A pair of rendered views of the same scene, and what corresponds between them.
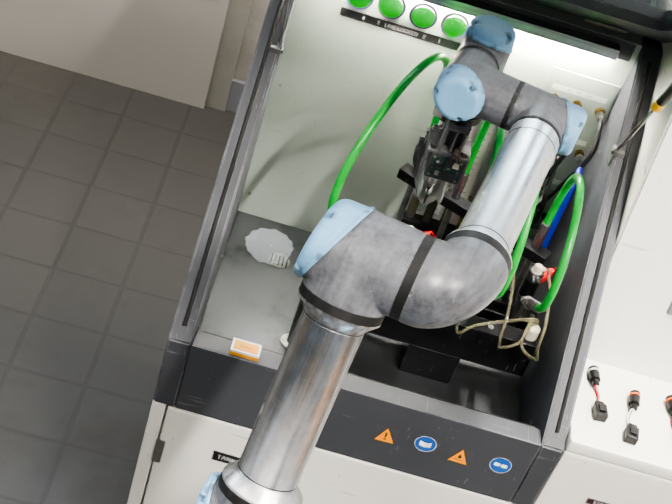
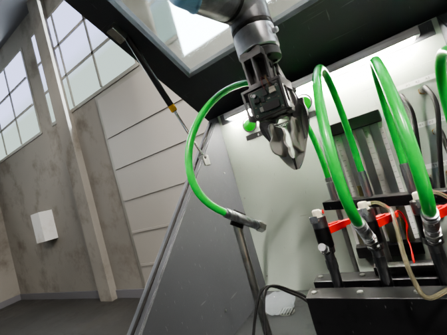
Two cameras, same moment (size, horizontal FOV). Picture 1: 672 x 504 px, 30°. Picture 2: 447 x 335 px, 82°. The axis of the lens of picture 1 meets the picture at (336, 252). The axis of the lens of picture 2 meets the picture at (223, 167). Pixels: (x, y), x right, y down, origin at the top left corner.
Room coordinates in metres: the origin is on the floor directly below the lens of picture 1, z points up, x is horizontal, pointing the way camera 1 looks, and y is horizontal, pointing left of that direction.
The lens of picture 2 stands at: (1.29, -0.29, 1.22)
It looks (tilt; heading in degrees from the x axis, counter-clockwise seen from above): 3 degrees up; 36
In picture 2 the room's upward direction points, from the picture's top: 16 degrees counter-clockwise
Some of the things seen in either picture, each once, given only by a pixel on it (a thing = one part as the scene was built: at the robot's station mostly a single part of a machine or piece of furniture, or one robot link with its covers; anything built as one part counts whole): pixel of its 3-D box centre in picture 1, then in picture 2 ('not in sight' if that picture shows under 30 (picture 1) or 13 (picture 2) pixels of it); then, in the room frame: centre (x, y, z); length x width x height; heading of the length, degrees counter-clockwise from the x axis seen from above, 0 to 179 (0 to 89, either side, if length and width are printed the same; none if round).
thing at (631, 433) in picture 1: (633, 416); not in sight; (1.65, -0.59, 0.99); 0.12 x 0.02 x 0.02; 178
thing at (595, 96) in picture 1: (556, 147); (434, 129); (2.06, -0.33, 1.20); 0.13 x 0.03 x 0.31; 95
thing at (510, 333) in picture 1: (437, 331); (430, 327); (1.79, -0.23, 0.91); 0.34 x 0.10 x 0.15; 95
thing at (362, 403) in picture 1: (356, 417); not in sight; (1.54, -0.13, 0.87); 0.62 x 0.04 x 0.16; 95
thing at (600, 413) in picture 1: (597, 392); not in sight; (1.68, -0.52, 0.99); 0.12 x 0.02 x 0.02; 10
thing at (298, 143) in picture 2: (439, 191); (295, 142); (1.73, -0.13, 1.25); 0.06 x 0.03 x 0.09; 5
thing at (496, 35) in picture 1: (482, 55); (243, 4); (1.72, -0.11, 1.52); 0.09 x 0.08 x 0.11; 171
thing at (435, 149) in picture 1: (450, 139); (268, 87); (1.72, -0.11, 1.36); 0.09 x 0.08 x 0.12; 5
